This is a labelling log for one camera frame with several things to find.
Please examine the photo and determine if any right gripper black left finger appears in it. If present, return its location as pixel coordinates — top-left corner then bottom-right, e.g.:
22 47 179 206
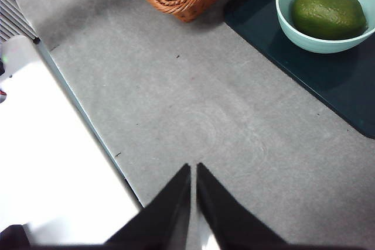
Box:
101 163 192 250

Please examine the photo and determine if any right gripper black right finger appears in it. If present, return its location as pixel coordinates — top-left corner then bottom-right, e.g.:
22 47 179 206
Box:
196 162 296 250

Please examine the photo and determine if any teal ribbed bowl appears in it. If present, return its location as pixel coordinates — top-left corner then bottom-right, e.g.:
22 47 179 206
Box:
275 0 375 54

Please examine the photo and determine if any green avocado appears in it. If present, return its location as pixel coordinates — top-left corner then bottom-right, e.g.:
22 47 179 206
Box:
291 0 368 41

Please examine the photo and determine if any black rectangular tray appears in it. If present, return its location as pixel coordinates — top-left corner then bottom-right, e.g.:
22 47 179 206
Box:
224 0 375 140

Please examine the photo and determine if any white device with green light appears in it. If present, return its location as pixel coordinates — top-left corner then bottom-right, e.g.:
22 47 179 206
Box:
0 35 45 104

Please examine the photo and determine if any grey ribbed panel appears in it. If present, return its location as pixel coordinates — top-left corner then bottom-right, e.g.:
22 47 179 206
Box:
0 0 40 42

